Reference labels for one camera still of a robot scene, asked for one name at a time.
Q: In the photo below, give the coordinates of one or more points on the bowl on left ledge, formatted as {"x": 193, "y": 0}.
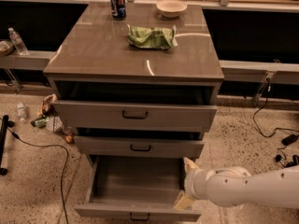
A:
{"x": 6, "y": 48}

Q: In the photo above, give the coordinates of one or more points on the grey drawer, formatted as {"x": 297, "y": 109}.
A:
{"x": 143, "y": 117}
{"x": 158, "y": 148}
{"x": 136, "y": 188}

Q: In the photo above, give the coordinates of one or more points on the grey drawer cabinet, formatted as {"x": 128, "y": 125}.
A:
{"x": 96, "y": 63}

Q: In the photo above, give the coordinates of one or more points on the small bottle on floor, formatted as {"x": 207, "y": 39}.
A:
{"x": 21, "y": 111}

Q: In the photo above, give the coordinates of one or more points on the green chip bag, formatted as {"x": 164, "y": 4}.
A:
{"x": 152, "y": 38}

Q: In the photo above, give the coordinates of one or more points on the black stand left floor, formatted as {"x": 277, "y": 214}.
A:
{"x": 5, "y": 130}

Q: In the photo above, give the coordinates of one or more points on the white ceramic bowl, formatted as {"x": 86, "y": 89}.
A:
{"x": 171, "y": 8}

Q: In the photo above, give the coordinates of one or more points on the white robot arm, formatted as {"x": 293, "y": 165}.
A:
{"x": 233, "y": 186}

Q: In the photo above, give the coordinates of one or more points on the clear water bottle on ledge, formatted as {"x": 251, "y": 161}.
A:
{"x": 17, "y": 42}

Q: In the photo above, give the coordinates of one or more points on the blue soda can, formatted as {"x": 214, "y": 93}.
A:
{"x": 118, "y": 9}

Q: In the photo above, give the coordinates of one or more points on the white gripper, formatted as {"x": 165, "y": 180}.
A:
{"x": 192, "y": 183}

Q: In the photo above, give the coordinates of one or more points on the crumpled snack bag on floor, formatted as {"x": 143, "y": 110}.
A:
{"x": 47, "y": 105}

